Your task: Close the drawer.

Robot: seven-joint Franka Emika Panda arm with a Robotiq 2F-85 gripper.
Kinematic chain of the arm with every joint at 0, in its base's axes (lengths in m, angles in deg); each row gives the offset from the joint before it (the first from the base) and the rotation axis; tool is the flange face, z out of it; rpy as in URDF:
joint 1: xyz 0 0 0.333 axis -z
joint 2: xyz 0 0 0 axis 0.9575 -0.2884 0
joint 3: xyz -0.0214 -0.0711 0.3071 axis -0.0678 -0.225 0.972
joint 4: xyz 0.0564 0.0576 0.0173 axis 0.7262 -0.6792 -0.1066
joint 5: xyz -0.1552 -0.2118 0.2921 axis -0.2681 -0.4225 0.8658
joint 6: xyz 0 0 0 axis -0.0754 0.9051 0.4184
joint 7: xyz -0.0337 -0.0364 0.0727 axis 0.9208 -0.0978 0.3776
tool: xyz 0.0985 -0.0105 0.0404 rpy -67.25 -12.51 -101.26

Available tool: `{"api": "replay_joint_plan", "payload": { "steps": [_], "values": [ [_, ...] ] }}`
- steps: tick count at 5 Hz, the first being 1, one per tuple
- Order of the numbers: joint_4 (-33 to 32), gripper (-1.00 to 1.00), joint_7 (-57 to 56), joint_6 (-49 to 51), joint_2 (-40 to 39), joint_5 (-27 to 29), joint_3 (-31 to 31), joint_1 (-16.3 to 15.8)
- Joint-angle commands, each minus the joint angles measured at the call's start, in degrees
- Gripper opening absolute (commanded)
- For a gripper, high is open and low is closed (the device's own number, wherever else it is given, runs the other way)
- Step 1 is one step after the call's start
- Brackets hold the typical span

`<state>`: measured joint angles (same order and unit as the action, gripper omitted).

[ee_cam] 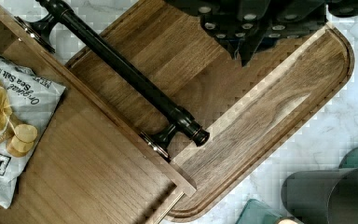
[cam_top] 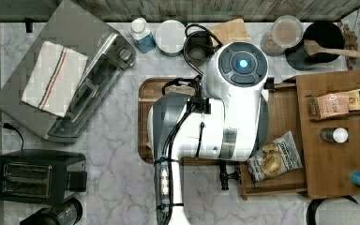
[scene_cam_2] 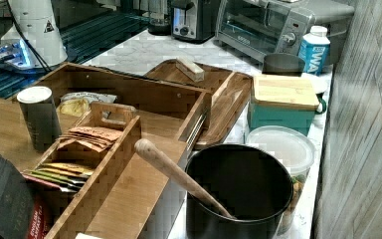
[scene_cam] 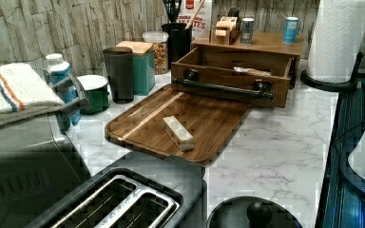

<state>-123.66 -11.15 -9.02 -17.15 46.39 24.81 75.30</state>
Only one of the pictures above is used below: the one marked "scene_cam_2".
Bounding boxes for green yellow tea bag packets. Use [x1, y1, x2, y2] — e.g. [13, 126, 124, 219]
[22, 162, 94, 192]

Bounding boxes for silver toaster oven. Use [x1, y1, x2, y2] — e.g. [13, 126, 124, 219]
[216, 0, 354, 65]

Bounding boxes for black coffee grinder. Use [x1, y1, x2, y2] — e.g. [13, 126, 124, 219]
[147, 0, 171, 36]

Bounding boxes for wooden spatula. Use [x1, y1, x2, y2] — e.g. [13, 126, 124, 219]
[134, 138, 234, 219]

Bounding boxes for small wooden block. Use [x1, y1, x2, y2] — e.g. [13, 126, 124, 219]
[176, 58, 205, 82]

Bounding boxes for clear lidded plastic container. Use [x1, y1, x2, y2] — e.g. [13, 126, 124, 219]
[246, 125, 316, 235]

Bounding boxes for dark grey cup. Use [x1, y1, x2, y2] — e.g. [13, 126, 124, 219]
[262, 53, 305, 77]

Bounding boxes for snack bag in drawer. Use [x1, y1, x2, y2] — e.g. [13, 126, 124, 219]
[57, 92, 117, 117]

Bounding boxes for wooden drawer organizer box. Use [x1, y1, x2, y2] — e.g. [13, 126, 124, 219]
[0, 63, 212, 239]

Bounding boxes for black pot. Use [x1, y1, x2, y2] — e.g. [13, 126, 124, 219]
[185, 144, 293, 239]

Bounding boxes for wooden serving tray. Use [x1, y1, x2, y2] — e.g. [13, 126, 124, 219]
[145, 59, 253, 149]

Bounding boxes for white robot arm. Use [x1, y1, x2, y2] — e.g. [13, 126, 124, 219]
[1, 0, 68, 70]

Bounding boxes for blue white bottle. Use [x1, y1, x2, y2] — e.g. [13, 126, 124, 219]
[298, 26, 330, 76]

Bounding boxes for dark cylindrical can white lid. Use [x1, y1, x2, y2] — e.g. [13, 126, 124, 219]
[16, 86, 62, 152]

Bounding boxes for black tea box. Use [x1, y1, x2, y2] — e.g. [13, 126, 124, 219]
[0, 154, 50, 239]

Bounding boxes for black two-slot toaster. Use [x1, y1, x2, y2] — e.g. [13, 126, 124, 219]
[171, 0, 221, 44]

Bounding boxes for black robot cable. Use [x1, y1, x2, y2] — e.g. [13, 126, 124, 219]
[5, 0, 53, 73]

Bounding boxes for teal box with wooden lid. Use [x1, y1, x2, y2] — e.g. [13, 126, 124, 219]
[248, 74, 319, 135]

